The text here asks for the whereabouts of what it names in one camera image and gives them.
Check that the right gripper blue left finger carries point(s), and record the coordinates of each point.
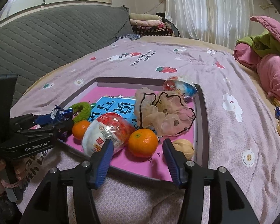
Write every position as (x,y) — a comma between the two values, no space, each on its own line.
(49,202)

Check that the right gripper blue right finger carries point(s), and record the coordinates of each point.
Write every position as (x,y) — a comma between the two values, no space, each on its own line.
(227,204)

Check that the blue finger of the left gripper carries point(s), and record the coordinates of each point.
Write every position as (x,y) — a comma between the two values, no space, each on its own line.
(46,119)
(60,130)

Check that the blue snack packet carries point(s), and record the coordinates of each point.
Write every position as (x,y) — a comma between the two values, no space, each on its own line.
(59,114)

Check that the small orange tangerine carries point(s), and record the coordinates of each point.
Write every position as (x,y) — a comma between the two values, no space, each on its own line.
(79,129)

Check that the green fuzzy scrunchie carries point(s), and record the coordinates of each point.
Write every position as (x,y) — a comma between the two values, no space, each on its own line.
(83,109)

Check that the large red white snack pack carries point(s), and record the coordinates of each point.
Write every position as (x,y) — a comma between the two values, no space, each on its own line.
(108,126)

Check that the brown walnut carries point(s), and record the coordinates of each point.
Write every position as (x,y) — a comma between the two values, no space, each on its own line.
(184,146)

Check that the larger orange tangerine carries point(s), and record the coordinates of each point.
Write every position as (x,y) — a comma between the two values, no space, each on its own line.
(142,143)

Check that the small red egg snack pack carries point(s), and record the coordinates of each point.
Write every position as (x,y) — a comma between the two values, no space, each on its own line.
(181,85)

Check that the person's left hand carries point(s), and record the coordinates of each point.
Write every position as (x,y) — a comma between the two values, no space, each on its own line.
(18,174)

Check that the purple strawberry bed sheet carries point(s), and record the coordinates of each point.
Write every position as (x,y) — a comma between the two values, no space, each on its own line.
(242,130)

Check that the grey quilted headboard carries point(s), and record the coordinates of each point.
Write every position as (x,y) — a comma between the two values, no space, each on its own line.
(57,52)

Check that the dark shallow box tray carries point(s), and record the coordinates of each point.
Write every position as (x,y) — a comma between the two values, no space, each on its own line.
(200,125)

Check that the pink blue book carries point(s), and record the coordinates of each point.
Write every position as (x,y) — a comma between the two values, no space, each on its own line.
(123,106)

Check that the stack of folded blankets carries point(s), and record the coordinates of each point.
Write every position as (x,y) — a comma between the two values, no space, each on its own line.
(151,25)

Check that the pink quilted duvet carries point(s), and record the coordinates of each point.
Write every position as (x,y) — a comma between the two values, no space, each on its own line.
(268,67)

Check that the green blanket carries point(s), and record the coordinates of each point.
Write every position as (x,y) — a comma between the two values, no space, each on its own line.
(263,44)

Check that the white sheer curtain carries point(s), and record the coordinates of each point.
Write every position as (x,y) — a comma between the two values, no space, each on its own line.
(221,22)

